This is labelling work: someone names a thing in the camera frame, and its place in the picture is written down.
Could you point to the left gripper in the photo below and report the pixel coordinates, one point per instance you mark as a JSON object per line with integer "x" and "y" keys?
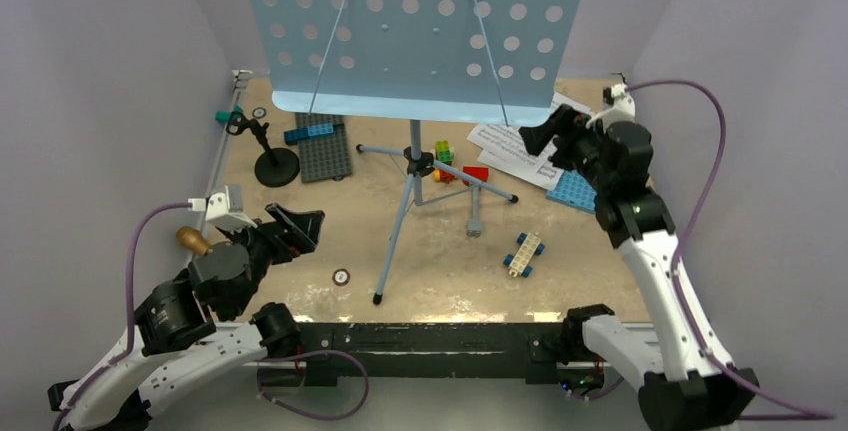
{"x": 301, "y": 231}

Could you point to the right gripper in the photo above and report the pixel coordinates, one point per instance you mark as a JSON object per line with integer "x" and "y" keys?
{"x": 538, "y": 136}

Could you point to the black microphone stand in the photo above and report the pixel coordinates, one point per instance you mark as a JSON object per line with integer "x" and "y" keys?
{"x": 275, "y": 167}

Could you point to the gold microphone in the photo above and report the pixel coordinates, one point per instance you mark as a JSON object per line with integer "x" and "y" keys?
{"x": 193, "y": 240}

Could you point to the light blue music stand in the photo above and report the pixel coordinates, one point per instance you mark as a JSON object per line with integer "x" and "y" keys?
{"x": 472, "y": 61}

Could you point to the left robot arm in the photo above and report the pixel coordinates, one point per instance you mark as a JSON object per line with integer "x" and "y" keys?
{"x": 171, "y": 344}

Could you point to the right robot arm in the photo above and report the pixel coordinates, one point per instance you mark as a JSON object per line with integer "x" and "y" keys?
{"x": 689, "y": 381}

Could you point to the red white round sticker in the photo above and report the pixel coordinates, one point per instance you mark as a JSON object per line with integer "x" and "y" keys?
{"x": 341, "y": 277}

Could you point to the light blue lego baseplate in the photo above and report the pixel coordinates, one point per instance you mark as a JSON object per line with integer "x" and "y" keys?
{"x": 574, "y": 191}

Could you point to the dark grey lego baseplate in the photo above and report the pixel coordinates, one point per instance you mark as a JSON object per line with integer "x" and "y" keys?
{"x": 324, "y": 157}

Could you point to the green red lego vehicle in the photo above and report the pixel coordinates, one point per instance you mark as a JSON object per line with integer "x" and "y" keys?
{"x": 445, "y": 153}

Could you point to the blue lego bricks strip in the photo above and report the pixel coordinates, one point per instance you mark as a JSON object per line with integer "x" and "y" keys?
{"x": 297, "y": 135}

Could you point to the white lego car blue wheels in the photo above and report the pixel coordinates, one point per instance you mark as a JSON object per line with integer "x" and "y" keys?
{"x": 518, "y": 264}

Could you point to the black base bar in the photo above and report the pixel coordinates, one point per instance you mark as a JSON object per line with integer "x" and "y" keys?
{"x": 537, "y": 353}

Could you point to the teal plastic clip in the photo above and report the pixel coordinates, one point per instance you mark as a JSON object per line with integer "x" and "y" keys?
{"x": 223, "y": 117}

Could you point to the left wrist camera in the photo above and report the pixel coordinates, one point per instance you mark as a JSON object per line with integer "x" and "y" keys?
{"x": 223, "y": 209}

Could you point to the left aluminium rail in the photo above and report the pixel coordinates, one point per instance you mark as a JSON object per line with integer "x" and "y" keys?
{"x": 241, "y": 80}

